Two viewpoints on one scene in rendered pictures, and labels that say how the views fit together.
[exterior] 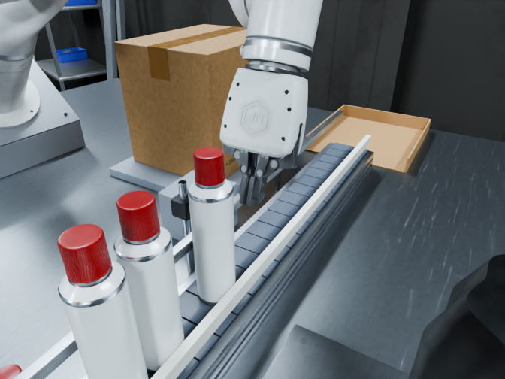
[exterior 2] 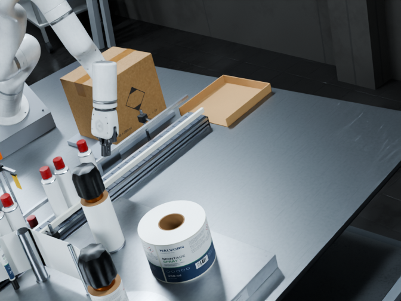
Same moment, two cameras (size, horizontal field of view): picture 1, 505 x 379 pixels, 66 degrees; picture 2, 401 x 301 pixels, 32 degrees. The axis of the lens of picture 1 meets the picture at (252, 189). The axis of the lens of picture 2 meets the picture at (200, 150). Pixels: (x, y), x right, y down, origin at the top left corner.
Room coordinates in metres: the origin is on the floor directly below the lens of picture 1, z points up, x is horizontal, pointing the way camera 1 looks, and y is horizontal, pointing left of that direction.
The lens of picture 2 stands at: (-1.53, -0.98, 2.21)
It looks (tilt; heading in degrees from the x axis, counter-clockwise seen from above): 31 degrees down; 18
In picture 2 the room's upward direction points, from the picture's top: 15 degrees counter-clockwise
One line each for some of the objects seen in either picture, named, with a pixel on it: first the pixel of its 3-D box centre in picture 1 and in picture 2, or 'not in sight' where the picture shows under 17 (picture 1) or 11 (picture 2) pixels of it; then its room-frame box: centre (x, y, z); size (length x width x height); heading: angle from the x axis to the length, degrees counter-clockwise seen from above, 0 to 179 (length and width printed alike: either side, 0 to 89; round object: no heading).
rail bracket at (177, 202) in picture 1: (199, 233); not in sight; (0.47, 0.08, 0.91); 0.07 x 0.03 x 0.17; 59
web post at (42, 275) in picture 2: not in sight; (32, 255); (-0.07, 0.09, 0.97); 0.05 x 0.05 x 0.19
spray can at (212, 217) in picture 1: (213, 228); (89, 166); (0.38, 0.05, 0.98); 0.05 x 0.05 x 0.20
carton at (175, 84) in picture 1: (208, 97); (114, 94); (0.90, 0.10, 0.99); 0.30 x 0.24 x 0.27; 149
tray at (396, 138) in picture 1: (370, 134); (225, 99); (1.01, -0.32, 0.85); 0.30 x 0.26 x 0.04; 149
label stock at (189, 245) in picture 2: not in sight; (177, 240); (-0.01, -0.35, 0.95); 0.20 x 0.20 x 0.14
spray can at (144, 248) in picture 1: (151, 286); (66, 183); (0.29, 0.10, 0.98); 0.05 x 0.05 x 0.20
